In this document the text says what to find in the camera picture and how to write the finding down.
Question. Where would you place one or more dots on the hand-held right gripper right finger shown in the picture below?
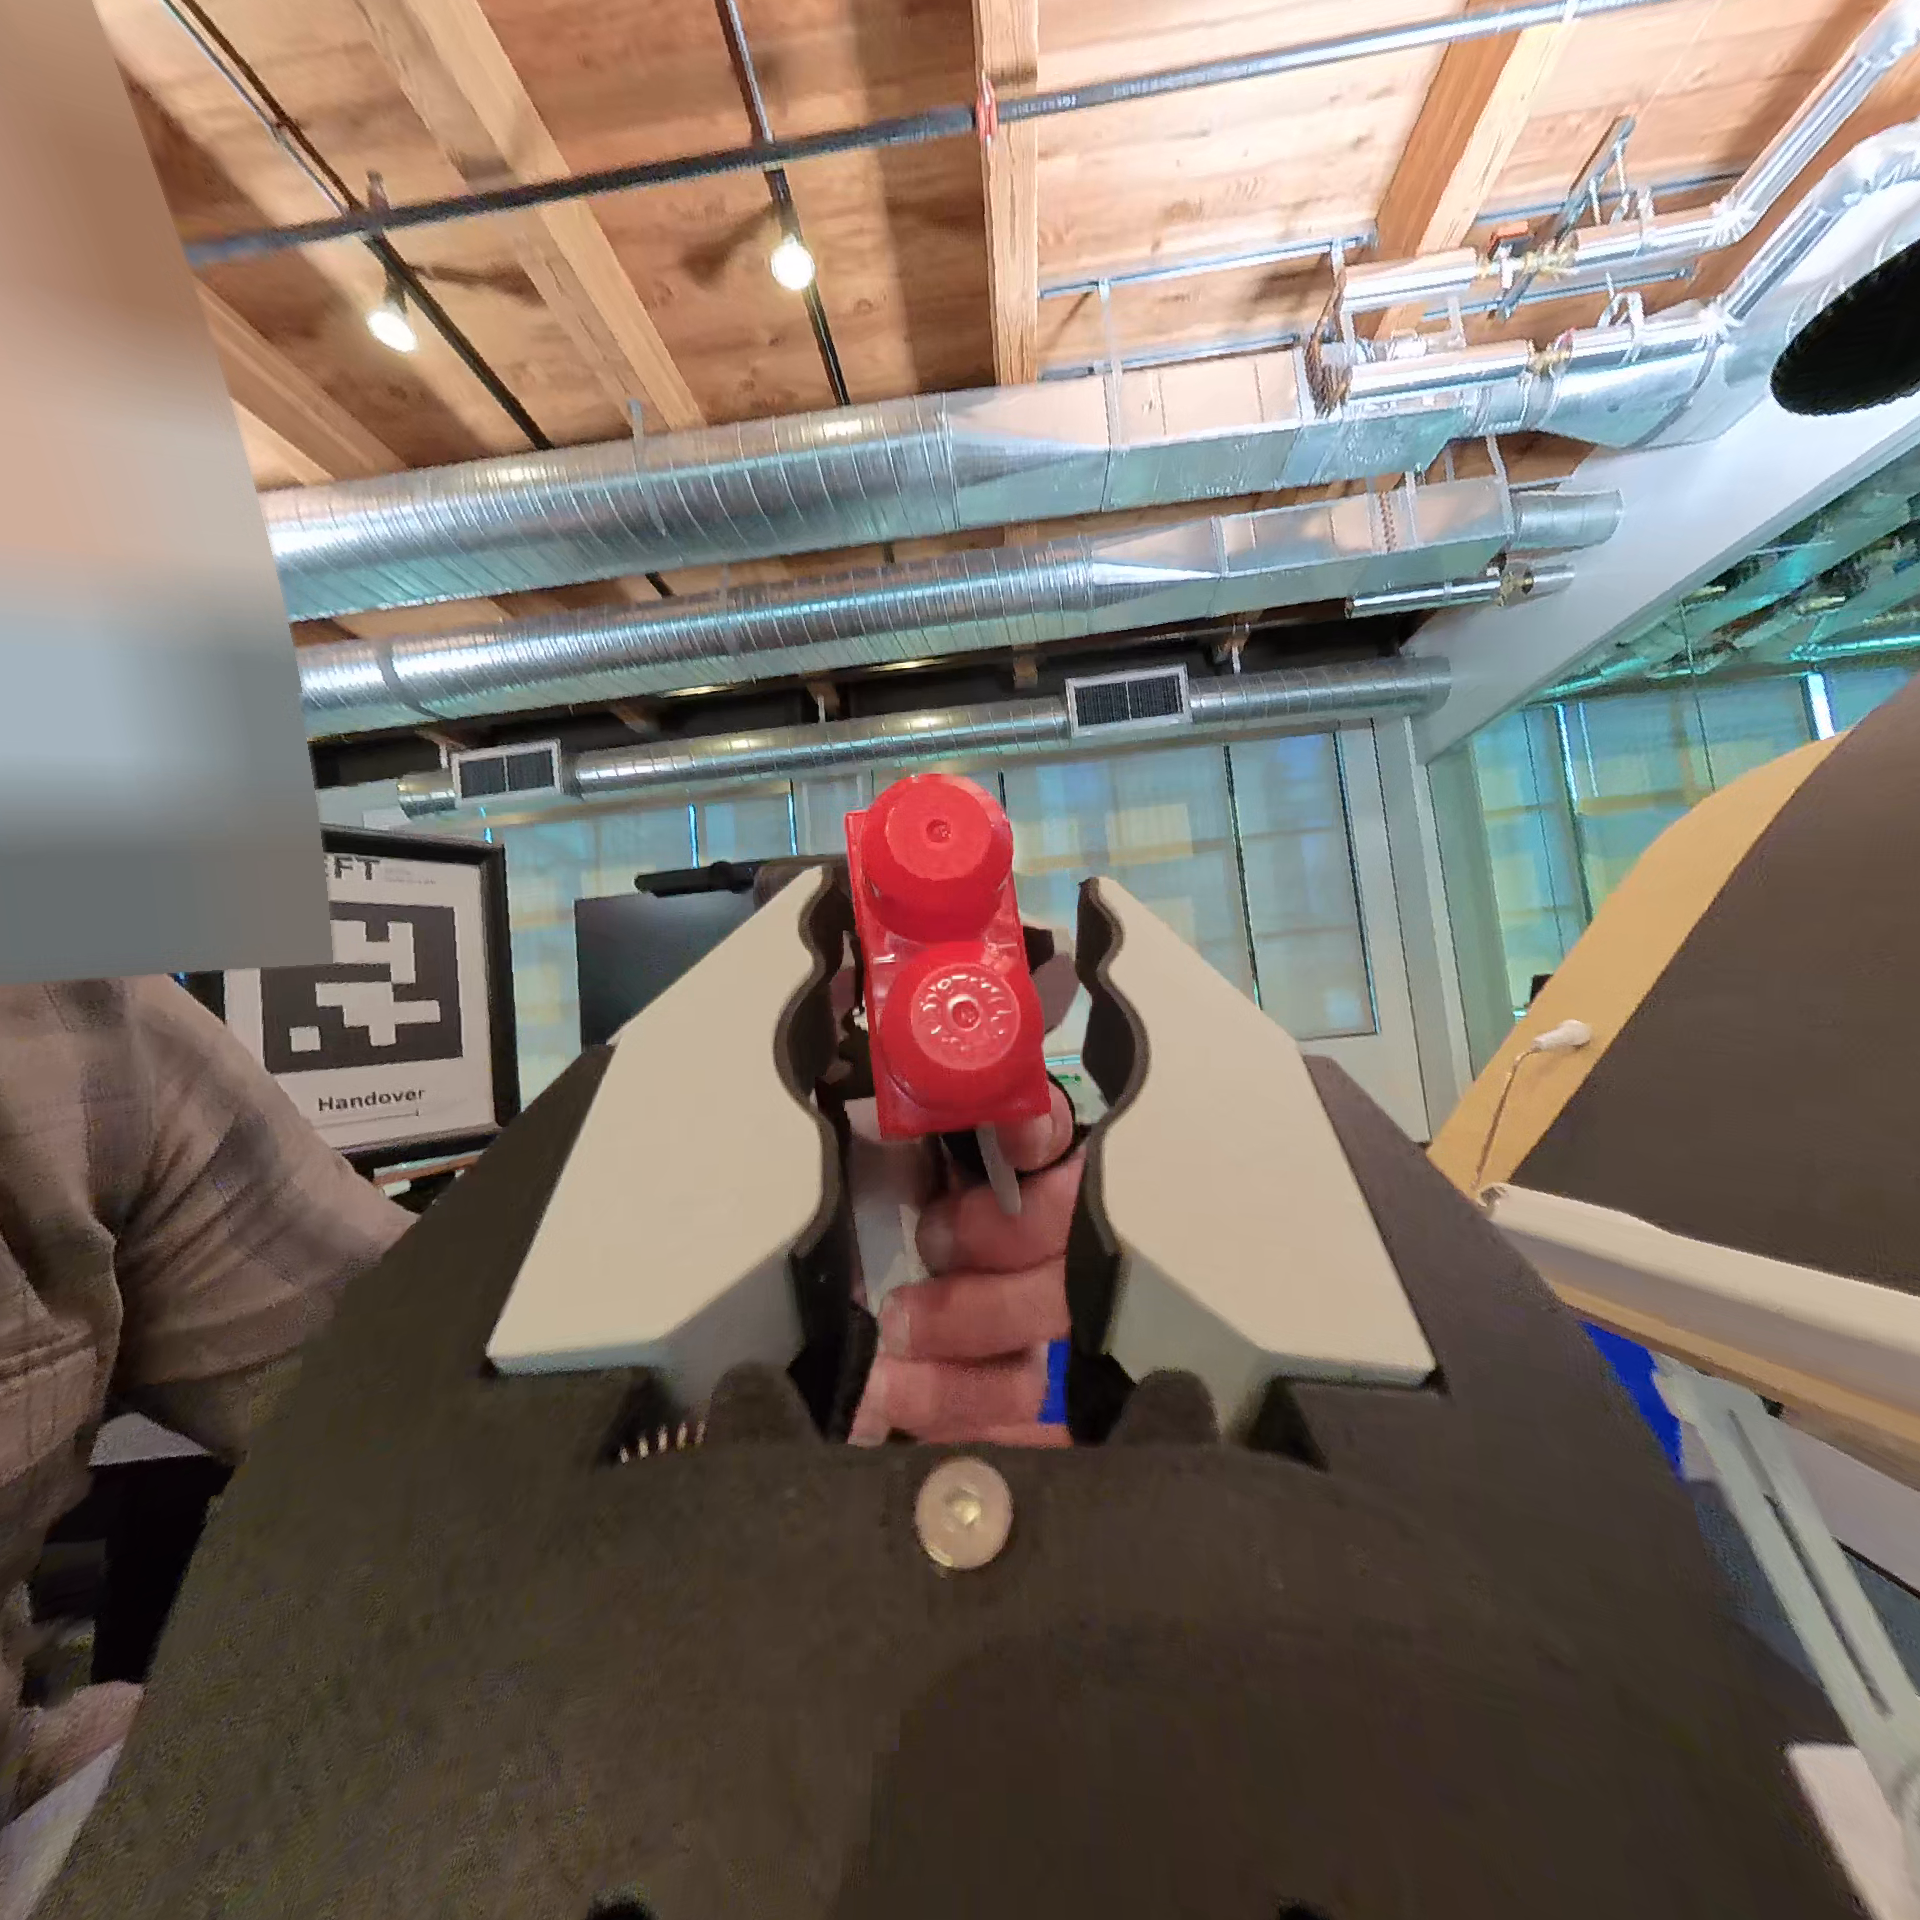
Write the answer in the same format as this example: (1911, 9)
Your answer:
(1260, 1200)

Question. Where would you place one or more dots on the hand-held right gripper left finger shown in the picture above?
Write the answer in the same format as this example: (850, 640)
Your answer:
(661, 1200)

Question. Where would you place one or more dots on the red plastic block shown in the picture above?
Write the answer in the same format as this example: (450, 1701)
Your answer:
(947, 1021)

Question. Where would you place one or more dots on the person's left forearm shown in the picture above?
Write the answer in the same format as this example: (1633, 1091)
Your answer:
(151, 1200)

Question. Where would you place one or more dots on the person's left hand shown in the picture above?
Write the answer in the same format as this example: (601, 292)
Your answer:
(978, 1323)

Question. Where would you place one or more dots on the framed tag poster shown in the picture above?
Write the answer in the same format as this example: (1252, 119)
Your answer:
(393, 990)

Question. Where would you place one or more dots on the blue plastic bin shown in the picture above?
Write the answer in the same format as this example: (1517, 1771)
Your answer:
(1635, 1395)

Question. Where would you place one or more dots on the ceiling air vent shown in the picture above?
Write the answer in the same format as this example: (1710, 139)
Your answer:
(1131, 702)
(509, 772)

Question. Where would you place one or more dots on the black backdrop board stand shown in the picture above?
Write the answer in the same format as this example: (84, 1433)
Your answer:
(1772, 1021)

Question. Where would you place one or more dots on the ceiling spot lamp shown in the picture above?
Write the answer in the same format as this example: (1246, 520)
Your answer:
(789, 259)
(393, 318)

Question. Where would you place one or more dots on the black wall screen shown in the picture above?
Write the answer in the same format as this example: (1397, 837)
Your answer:
(645, 961)

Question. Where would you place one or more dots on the silver ceiling duct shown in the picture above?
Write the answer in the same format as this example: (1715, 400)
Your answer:
(750, 481)

